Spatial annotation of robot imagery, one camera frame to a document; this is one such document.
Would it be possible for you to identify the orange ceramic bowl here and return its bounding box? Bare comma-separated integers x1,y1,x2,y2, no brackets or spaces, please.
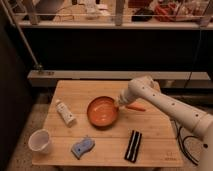
87,96,118,127

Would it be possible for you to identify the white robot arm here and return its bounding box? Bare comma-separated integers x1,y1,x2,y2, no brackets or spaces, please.
115,76,213,171

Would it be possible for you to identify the orange carrot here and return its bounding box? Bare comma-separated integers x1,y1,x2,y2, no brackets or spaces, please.
125,104,146,112

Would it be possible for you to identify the black white striped block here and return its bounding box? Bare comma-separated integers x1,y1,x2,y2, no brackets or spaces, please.
124,130,142,163

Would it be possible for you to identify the white tube bottle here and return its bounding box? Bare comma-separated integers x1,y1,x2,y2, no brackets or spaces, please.
56,100,75,127

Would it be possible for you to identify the blue sponge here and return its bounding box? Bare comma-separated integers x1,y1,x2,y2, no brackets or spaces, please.
71,137,95,159

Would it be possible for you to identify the black object on shelf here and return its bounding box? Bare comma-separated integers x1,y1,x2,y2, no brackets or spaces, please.
131,8,154,22

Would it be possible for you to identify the red object on shelf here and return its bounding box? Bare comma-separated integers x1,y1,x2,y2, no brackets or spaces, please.
154,3,177,22

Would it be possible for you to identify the white low shelf ledge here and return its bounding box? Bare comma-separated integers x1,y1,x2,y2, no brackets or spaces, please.
27,70,213,89

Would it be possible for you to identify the white plastic cup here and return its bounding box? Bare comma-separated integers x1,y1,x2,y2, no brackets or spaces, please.
28,129,52,154

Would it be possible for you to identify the metal diagonal pole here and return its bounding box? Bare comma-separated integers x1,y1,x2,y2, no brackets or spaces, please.
2,0,43,74

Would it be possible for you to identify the black cable on floor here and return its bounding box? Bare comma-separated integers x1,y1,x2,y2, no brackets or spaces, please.
173,119,201,166

